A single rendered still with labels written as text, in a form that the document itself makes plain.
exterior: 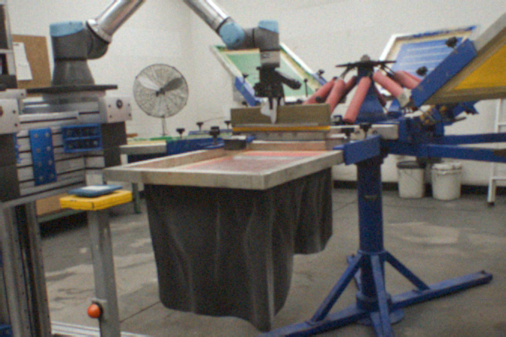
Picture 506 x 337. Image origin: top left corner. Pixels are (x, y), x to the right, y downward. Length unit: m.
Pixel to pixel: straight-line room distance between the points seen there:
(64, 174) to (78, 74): 0.36
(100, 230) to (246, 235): 0.39
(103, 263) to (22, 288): 0.55
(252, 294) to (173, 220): 0.33
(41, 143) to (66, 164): 0.13
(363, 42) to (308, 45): 0.70
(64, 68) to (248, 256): 0.95
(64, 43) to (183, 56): 5.44
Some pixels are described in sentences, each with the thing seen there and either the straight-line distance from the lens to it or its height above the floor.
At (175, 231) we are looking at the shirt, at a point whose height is 0.79.
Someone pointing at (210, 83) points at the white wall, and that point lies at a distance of 7.33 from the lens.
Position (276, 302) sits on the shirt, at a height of 0.58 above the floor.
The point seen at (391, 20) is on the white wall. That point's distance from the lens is 6.13.
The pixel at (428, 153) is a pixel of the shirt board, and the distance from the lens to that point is 2.36.
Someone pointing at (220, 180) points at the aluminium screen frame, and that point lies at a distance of 1.34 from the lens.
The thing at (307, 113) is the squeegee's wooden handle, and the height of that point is 1.11.
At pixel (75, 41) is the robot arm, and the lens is 1.98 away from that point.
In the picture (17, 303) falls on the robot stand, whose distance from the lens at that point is 1.95.
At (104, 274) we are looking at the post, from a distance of 1.44.
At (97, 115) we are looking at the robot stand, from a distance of 1.86.
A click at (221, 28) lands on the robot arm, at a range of 1.77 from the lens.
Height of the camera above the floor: 1.18
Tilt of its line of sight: 8 degrees down
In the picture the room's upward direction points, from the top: 4 degrees counter-clockwise
